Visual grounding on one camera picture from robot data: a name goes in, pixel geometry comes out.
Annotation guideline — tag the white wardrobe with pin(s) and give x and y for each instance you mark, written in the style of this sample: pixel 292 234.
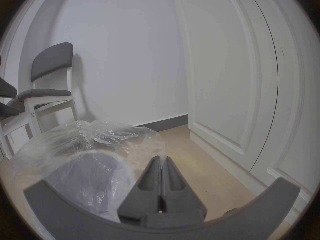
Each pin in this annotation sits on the white wardrobe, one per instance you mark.
pixel 225 96

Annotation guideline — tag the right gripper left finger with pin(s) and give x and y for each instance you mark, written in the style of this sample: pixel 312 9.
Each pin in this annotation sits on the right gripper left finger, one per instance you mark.
pixel 140 199

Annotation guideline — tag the white chair with grey cushions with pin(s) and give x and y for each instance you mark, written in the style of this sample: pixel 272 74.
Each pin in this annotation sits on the white chair with grey cushions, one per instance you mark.
pixel 50 59

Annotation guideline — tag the clear plastic bag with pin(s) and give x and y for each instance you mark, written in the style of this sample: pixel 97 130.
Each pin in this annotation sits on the clear plastic bag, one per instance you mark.
pixel 62 141

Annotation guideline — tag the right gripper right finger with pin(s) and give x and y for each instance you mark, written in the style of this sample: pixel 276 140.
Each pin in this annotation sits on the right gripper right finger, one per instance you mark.
pixel 182 199

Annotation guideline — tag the white trash bin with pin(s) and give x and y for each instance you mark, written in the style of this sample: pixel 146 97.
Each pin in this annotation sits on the white trash bin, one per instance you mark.
pixel 82 174

